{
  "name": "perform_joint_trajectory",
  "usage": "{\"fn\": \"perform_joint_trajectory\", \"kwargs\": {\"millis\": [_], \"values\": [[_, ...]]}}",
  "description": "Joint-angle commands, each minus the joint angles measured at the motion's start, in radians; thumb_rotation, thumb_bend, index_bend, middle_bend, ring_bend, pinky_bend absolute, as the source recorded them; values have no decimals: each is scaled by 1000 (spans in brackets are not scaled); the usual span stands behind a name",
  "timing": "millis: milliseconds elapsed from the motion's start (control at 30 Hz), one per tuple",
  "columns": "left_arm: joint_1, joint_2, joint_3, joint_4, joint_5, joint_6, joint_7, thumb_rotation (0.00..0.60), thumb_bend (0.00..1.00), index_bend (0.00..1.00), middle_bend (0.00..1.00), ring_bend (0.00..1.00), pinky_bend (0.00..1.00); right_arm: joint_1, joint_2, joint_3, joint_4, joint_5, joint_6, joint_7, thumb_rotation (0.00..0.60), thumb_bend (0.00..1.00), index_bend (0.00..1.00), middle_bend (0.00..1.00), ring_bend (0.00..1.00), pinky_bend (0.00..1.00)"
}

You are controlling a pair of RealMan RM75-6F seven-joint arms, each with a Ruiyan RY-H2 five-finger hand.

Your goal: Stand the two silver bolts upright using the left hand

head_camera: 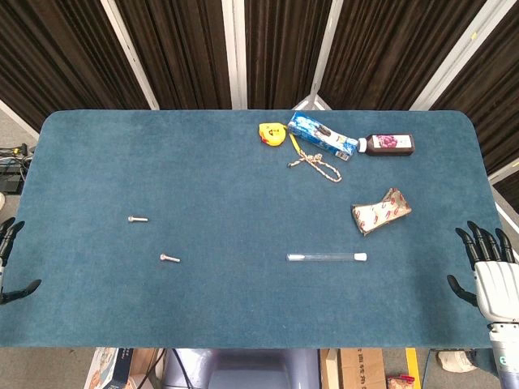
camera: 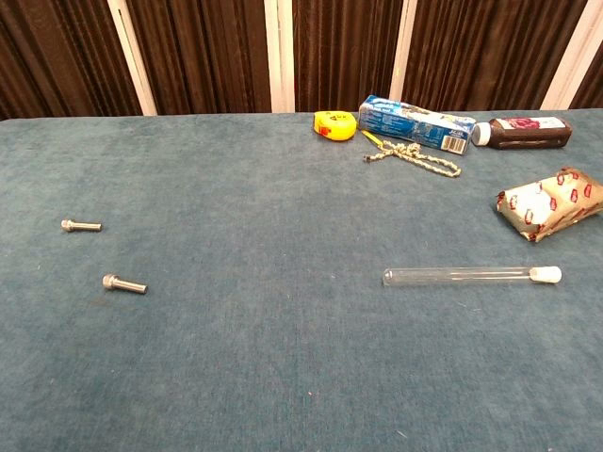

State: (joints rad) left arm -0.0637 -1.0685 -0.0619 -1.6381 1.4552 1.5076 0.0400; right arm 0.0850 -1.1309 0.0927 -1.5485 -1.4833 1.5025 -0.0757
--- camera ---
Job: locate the brown curtain panel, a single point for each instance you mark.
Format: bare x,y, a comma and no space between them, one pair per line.
202,56
480,52
56,56
344,56
591,92

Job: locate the silver bolt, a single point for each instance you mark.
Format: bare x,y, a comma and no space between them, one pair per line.
81,226
125,284

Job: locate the teal felt table cover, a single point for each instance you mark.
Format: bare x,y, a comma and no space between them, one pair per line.
282,329

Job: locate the yellow tape measure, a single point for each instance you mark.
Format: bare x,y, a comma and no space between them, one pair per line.
335,126

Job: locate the crumpled gold red wrapper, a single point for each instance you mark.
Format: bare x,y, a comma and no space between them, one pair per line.
551,205

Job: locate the dark bottle white cap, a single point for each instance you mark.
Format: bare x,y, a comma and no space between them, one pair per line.
523,133

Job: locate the glass test tube white cap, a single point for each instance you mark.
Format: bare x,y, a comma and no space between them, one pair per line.
471,275

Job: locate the white frame post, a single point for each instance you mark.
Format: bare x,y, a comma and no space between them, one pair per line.
402,55
132,56
280,55
572,54

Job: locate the blue toothpaste carton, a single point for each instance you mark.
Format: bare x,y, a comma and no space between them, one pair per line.
414,124

